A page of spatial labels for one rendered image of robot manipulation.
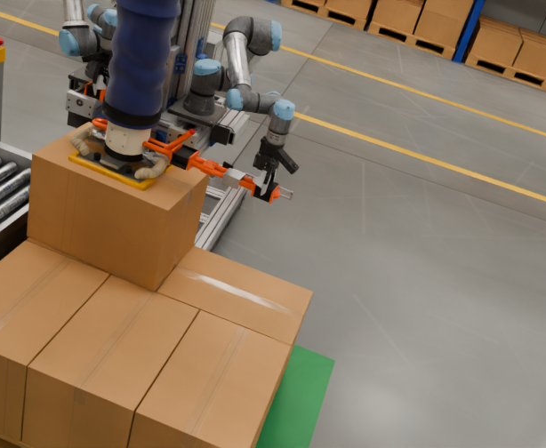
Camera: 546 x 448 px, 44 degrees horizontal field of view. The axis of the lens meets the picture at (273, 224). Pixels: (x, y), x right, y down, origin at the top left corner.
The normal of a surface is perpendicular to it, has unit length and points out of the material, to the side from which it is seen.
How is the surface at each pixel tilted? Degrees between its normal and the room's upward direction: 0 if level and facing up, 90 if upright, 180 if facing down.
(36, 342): 0
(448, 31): 90
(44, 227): 90
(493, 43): 90
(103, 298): 0
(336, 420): 0
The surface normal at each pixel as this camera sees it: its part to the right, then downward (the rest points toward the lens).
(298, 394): 0.25, -0.82
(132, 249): -0.33, 0.44
